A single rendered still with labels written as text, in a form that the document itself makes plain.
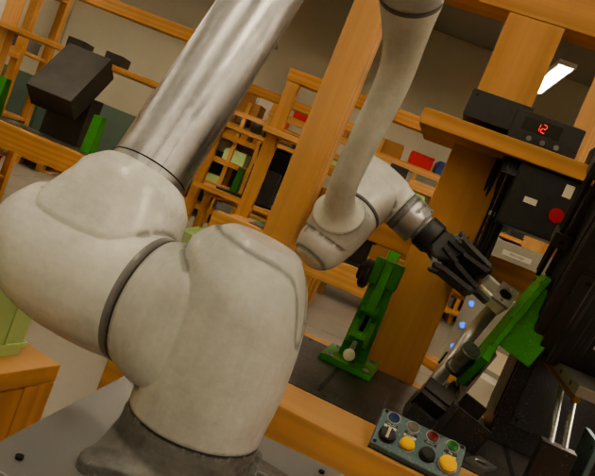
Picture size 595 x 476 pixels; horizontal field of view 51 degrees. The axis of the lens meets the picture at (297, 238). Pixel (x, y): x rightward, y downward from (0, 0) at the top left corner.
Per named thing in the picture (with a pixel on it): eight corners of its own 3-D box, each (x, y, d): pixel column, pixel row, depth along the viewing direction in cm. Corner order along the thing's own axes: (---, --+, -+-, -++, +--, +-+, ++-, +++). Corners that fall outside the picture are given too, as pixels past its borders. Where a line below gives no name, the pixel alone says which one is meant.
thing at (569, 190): (569, 248, 141) (597, 187, 140) (496, 220, 145) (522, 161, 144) (560, 248, 153) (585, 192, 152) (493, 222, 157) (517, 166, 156)
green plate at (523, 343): (512, 389, 118) (584, 303, 116) (476, 361, 120) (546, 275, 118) (507, 377, 130) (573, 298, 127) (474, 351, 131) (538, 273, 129)
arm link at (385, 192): (406, 205, 141) (370, 242, 135) (356, 160, 143) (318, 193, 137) (425, 183, 131) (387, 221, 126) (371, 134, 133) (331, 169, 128)
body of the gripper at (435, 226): (419, 229, 127) (453, 261, 126) (440, 208, 132) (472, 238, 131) (402, 246, 133) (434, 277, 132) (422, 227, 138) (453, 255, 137)
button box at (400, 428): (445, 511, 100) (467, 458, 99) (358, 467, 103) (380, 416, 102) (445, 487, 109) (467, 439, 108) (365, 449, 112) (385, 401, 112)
